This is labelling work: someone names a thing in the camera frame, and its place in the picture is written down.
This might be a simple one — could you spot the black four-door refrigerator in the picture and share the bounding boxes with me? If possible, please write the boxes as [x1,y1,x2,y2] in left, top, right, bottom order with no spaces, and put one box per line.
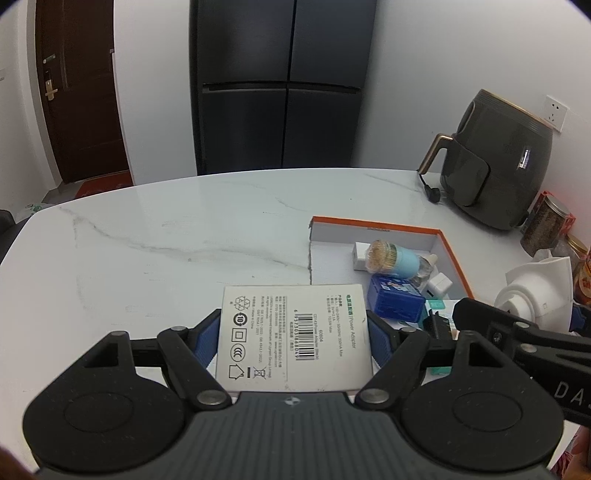
[189,0,377,175]

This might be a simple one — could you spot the clear repellent liquid bottle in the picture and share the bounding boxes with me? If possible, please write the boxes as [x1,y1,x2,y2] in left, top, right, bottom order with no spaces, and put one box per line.
[411,253,439,290]

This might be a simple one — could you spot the red floor mat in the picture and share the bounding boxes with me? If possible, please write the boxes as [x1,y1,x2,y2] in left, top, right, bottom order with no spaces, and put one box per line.
[75,170,133,199]

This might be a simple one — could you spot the glass jar gold lid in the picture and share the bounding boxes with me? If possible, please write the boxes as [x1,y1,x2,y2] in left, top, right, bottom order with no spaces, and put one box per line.
[564,233,588,276]

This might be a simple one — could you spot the white orange-rimmed box tray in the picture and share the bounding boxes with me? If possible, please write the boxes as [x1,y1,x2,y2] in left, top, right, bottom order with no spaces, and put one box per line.
[310,216,474,326]

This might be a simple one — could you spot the light blue toothpick jar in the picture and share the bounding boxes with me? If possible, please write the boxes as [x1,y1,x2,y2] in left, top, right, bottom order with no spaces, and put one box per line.
[366,240,419,279]

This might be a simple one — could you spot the person right hand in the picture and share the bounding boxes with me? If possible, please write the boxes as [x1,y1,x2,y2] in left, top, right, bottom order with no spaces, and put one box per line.
[551,427,591,480]

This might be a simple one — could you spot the small white cube charger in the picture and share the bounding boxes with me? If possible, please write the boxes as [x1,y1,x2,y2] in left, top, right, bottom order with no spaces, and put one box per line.
[353,242,370,271]

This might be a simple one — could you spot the white power adapter box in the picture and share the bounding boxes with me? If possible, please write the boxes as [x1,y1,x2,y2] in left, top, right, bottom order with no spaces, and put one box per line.
[215,284,373,394]

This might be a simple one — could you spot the white wall socket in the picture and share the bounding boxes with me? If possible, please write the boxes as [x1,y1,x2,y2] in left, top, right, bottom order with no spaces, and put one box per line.
[542,95,569,133]

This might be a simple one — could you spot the dark brown door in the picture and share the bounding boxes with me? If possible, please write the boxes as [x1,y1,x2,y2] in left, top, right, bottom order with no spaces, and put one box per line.
[35,0,128,183]

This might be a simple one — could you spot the white rounded plug adapter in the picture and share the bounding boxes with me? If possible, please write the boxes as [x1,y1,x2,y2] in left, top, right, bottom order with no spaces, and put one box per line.
[422,272,453,300]

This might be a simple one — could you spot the white mosquito repellent heater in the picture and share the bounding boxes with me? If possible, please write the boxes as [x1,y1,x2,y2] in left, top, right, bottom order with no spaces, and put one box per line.
[494,257,573,333]

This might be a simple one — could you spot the black power cord plug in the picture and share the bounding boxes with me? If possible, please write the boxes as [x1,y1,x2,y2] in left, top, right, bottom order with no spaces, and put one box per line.
[418,173,441,204]

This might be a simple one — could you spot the teal bandage box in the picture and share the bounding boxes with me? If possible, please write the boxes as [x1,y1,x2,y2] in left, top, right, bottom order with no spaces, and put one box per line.
[427,299,458,376]

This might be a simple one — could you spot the black usb charger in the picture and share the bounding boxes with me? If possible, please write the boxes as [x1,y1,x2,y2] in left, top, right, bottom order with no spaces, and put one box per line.
[423,310,453,341]

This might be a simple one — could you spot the glass jar dark contents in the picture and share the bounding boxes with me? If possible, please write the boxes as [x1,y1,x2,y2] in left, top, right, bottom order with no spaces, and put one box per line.
[520,205,563,257]

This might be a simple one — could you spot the red box behind jars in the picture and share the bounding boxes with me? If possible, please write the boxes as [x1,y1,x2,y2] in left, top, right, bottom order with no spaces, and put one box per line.
[525,190,576,235]

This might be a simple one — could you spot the black chair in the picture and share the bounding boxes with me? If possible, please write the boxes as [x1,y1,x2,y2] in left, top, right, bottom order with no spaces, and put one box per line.
[0,209,19,262]

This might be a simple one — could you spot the dark grey air fryer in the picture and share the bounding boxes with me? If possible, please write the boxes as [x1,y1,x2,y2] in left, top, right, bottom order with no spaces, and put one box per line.
[417,89,553,231]

